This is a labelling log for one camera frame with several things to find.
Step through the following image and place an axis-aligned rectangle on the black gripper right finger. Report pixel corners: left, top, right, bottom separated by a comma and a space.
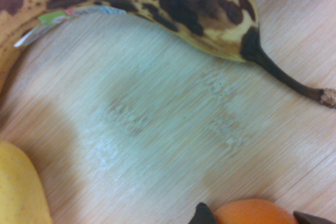
292, 210, 336, 224

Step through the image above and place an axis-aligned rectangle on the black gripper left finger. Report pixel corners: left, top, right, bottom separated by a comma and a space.
188, 201, 218, 224

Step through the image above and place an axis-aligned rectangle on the orange tangerine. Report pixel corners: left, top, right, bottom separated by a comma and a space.
213, 198, 300, 224

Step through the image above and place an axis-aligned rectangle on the light wooden tray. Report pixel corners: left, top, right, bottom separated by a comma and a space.
0, 0, 336, 224

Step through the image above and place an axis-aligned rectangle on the yellow banana in tray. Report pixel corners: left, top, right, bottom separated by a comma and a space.
0, 139, 55, 224

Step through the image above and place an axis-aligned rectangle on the brown spotted banana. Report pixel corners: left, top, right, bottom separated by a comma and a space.
0, 0, 336, 110

